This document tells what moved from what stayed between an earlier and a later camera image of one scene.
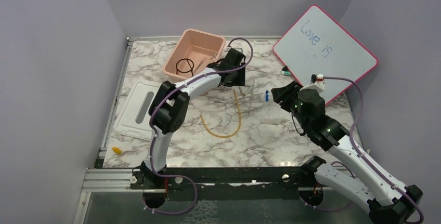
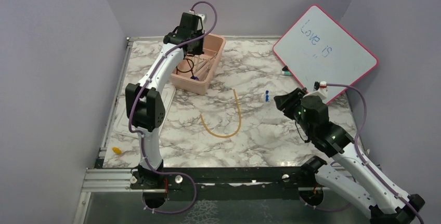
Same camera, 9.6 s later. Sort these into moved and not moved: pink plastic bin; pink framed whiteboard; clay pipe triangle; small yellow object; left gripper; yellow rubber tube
Moved: left gripper; clay pipe triangle
Not moved: pink plastic bin; small yellow object; yellow rubber tube; pink framed whiteboard
